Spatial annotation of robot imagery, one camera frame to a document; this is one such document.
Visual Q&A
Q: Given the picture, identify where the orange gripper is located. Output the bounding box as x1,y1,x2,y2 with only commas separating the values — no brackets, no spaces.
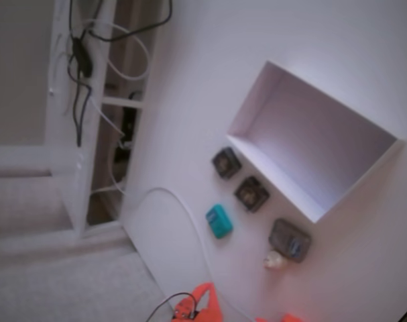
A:
171,282,225,322

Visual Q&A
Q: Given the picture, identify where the green cube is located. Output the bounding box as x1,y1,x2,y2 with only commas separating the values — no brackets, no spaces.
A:
205,203,234,241

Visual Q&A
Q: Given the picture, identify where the white cardboard bin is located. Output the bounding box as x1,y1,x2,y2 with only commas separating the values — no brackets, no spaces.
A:
225,60,407,225

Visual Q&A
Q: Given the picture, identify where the small white figurine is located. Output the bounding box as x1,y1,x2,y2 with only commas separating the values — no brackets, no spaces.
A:
263,250,286,271

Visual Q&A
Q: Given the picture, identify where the grey transparent case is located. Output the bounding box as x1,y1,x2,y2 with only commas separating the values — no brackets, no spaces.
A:
268,217,313,265

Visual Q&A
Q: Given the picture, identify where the black coin case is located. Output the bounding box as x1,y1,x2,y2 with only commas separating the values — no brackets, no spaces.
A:
211,146,243,180
233,176,270,213

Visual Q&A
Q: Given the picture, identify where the black power strip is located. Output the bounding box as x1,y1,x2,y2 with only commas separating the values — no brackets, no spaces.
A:
114,90,143,168

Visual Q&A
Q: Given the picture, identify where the black gripper servo wire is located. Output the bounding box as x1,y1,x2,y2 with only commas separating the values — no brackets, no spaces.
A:
145,292,204,322

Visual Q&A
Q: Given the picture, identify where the long white cable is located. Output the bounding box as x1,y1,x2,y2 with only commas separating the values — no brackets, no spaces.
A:
135,186,257,322

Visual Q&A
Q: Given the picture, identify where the white frame rack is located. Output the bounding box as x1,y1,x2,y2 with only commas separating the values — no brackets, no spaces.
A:
47,0,159,241

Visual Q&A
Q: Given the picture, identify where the thin white cable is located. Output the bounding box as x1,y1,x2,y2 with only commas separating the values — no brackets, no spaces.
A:
89,95,127,140

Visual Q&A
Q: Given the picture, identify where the white looped cable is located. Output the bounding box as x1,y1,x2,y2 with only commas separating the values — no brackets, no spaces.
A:
82,18,150,82

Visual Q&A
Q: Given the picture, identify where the black cable with inline block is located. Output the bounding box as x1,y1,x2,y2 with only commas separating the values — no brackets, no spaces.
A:
66,0,174,148

